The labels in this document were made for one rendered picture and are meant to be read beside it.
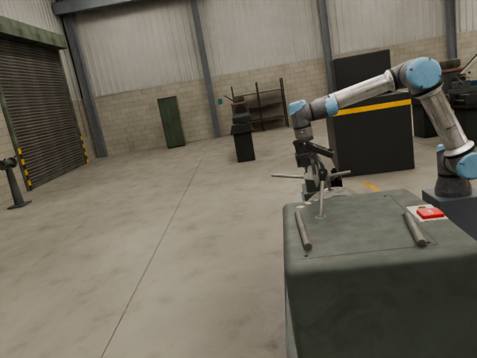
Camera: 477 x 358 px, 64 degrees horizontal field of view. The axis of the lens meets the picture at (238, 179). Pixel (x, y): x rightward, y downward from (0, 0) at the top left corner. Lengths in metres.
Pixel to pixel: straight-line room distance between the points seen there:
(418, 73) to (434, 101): 0.13
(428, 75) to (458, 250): 0.79
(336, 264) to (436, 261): 0.23
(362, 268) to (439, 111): 0.87
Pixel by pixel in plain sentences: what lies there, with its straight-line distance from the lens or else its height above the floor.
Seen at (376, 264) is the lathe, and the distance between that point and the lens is 1.01.
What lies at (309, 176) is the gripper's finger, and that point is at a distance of 1.61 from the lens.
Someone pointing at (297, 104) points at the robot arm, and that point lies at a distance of 1.58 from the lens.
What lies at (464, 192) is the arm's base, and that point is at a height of 1.12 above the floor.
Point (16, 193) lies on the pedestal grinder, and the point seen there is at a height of 0.31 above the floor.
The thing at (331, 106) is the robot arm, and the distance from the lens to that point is 1.60.
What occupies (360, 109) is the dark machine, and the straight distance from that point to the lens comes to 6.47.
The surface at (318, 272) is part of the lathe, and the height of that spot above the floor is 1.24.
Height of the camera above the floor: 1.71
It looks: 13 degrees down
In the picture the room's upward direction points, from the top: 10 degrees counter-clockwise
